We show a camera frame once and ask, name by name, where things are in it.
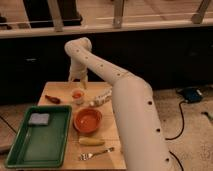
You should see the grey sponge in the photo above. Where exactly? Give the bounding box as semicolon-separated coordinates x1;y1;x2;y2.
28;113;50;125

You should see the blue device on floor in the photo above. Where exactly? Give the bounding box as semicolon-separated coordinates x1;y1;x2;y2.
178;87;203;103

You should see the white plastic bottle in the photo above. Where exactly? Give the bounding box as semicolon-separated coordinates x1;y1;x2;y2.
89;89;112;107

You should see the orange bowl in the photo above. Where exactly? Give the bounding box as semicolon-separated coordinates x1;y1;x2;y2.
73;108;102;134

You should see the black cable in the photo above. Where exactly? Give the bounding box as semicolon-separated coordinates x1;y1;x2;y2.
165;100;186;141

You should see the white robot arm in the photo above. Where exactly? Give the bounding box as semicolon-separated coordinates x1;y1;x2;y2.
64;37;174;171

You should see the yellow corn cob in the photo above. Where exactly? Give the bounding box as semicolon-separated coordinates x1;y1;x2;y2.
79;137;105;146

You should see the green plastic tray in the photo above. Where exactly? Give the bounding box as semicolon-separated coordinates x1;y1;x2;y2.
5;106;72;169

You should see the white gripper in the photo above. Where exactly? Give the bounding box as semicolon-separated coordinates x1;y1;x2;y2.
68;60;88;89

